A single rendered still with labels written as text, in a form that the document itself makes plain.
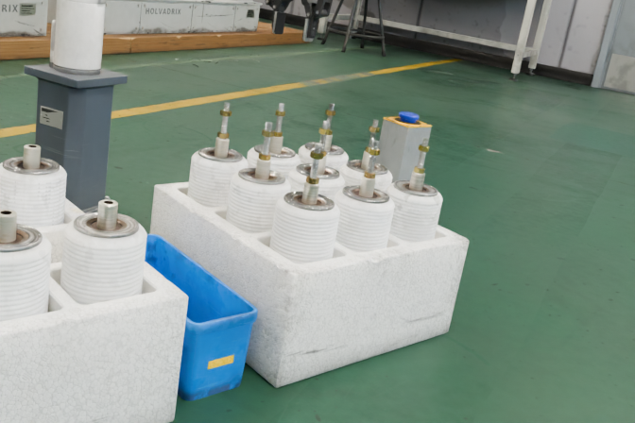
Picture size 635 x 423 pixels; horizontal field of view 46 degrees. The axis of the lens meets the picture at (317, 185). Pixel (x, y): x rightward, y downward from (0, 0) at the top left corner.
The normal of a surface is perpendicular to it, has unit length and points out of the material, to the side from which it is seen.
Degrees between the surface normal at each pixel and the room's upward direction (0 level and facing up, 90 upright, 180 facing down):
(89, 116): 90
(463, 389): 0
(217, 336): 92
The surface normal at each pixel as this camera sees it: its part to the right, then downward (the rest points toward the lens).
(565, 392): 0.15, -0.95
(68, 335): 0.65, 0.32
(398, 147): -0.75, 0.07
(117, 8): 0.88, 0.26
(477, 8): -0.44, 0.19
